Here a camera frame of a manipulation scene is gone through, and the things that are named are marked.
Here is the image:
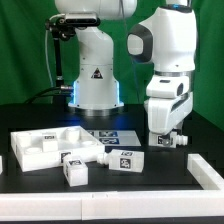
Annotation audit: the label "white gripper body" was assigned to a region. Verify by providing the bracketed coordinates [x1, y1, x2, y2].
[146, 75, 193, 135]

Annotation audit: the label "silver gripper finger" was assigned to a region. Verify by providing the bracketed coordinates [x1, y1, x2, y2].
[158, 134, 171, 147]

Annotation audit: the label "white square tabletop tray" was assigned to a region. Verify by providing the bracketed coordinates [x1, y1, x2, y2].
[11, 126, 105, 172]

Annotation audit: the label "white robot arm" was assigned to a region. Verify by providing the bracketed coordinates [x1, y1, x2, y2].
[55, 0, 197, 148]

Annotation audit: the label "white right fence block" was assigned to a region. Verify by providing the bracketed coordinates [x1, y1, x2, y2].
[187, 154, 224, 191]

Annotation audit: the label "white fence block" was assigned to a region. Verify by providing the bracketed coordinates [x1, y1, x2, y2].
[187, 154, 224, 191]
[0, 155, 3, 175]

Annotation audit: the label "white marker sheet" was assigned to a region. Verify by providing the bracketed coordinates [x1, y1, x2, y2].
[89, 130, 141, 146]

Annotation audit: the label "white left fence block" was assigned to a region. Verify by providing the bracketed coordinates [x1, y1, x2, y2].
[0, 155, 3, 175]

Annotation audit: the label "white front fence rail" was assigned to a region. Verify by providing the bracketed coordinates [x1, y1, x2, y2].
[0, 190, 224, 221]

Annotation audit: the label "black cables at base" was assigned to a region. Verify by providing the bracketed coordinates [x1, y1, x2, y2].
[23, 84, 75, 105]

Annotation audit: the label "black camera on stand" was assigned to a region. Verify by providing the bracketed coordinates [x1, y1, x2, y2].
[45, 12, 100, 41]

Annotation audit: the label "black camera stand pole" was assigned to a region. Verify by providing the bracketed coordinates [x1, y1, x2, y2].
[53, 36, 65, 106]

